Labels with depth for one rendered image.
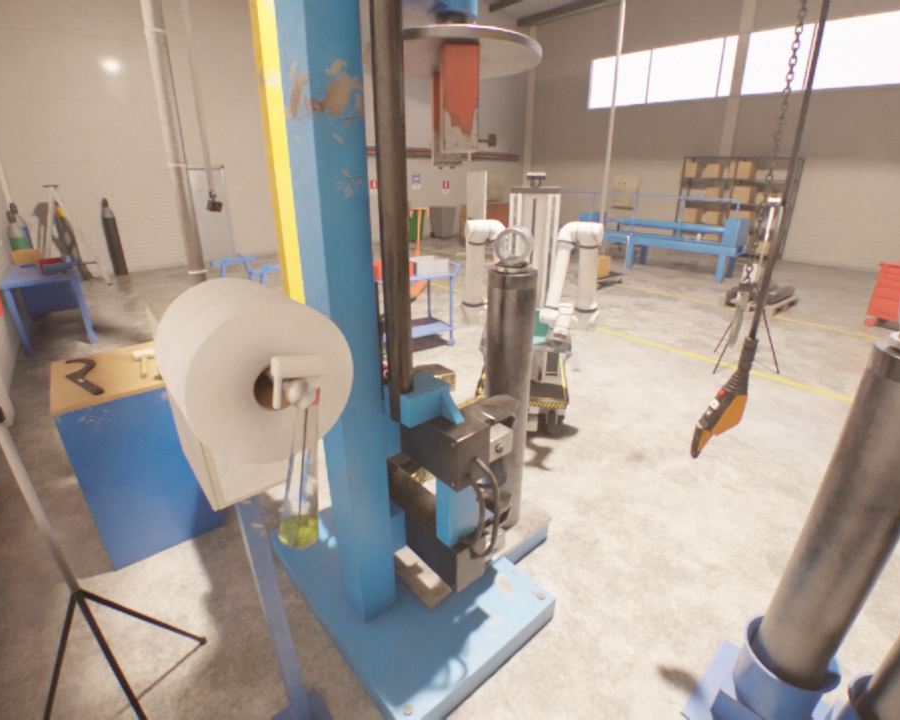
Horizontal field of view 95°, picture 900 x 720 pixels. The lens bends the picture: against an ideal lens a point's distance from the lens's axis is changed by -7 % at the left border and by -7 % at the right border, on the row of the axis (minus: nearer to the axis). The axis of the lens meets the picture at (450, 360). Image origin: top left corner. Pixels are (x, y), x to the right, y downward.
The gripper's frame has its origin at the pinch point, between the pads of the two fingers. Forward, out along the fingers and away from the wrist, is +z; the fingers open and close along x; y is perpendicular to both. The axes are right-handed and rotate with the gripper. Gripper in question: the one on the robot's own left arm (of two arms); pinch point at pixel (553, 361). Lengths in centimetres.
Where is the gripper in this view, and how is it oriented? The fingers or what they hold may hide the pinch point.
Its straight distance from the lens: 281.5
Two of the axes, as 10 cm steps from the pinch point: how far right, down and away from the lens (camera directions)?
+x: 9.3, 2.3, -2.7
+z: -2.4, 9.7, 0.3
